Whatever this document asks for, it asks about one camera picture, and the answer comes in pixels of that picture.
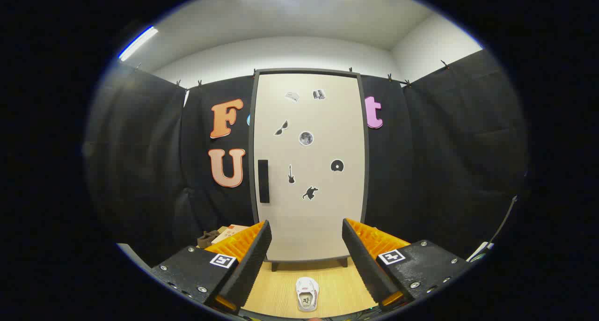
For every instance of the black backdrop cloth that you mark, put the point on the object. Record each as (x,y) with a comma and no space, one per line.
(444,162)

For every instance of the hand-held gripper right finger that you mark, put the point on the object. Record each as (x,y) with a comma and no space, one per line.
(365,265)

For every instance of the dark grey shoe cabinet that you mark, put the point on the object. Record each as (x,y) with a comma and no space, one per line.
(306,71)

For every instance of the small dark brown object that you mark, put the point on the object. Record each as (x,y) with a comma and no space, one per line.
(206,240)

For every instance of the white canvas shoe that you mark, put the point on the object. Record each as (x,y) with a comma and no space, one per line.
(307,286)

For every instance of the grey board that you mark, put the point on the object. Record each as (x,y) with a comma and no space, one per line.
(133,255)

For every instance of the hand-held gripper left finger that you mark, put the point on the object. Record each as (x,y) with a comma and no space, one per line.
(255,265)

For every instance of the row of black cloth clips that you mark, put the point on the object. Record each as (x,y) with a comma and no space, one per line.
(407,83)

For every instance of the white sheet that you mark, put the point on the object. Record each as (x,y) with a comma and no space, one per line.
(479,251)

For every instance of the narrow ceiling light strip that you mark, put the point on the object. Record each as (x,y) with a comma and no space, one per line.
(138,42)

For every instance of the beige shoe cabinet door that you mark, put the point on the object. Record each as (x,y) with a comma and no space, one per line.
(323,124)

